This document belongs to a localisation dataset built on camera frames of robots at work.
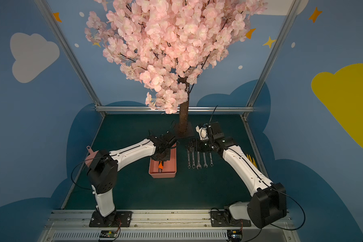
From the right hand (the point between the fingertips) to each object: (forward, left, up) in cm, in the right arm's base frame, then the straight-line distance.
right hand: (193, 144), depth 81 cm
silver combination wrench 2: (-2, -4, -20) cm, 20 cm away
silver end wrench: (-2, -8, -19) cm, 21 cm away
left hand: (-1, +17, -12) cm, 21 cm away
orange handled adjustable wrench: (-9, +19, -12) cm, 24 cm away
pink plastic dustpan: (-2, +67, -19) cm, 70 cm away
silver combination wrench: (-7, +1, +7) cm, 9 cm away
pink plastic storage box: (-8, +14, -16) cm, 22 cm away
